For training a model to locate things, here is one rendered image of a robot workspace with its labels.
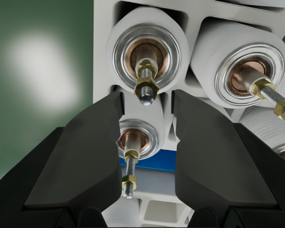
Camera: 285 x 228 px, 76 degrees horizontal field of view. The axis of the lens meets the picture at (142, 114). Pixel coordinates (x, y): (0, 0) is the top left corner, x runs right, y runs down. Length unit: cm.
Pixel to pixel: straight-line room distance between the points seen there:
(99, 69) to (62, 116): 33
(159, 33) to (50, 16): 34
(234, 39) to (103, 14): 17
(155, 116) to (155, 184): 28
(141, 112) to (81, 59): 29
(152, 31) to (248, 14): 15
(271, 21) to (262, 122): 15
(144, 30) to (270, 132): 24
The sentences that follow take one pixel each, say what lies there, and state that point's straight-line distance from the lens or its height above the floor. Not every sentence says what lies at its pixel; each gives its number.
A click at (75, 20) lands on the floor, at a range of 48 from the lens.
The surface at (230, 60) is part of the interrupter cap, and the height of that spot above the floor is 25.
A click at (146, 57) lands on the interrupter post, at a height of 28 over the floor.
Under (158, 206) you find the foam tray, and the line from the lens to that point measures 63.
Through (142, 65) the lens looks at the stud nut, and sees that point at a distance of 17.
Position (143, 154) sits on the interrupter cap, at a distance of 28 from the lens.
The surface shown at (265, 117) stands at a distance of 37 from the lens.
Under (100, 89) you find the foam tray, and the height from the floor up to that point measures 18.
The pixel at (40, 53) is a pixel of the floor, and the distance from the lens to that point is 54.
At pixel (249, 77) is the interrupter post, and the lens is 23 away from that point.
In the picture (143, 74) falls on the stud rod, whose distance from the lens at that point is 16.
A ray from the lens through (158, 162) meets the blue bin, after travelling 52.
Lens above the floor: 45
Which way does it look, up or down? 57 degrees down
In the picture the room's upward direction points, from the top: 178 degrees counter-clockwise
